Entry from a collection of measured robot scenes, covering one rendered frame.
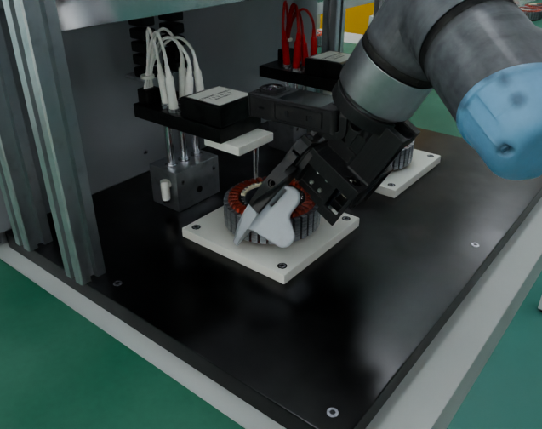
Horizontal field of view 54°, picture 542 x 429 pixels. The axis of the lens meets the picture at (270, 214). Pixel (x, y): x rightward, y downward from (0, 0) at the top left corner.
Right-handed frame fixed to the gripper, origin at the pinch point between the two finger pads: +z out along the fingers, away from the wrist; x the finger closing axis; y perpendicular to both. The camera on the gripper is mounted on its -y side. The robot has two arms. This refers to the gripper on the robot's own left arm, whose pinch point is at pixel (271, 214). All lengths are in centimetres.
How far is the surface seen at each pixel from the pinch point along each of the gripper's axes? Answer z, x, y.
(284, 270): -2.8, -6.8, 6.8
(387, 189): -2.4, 16.6, 6.3
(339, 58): -8.1, 23.5, -11.9
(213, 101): -8.0, -2.2, -11.9
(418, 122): 6, 52, -2
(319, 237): -2.4, 0.7, 6.1
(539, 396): 54, 78, 64
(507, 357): 60, 87, 54
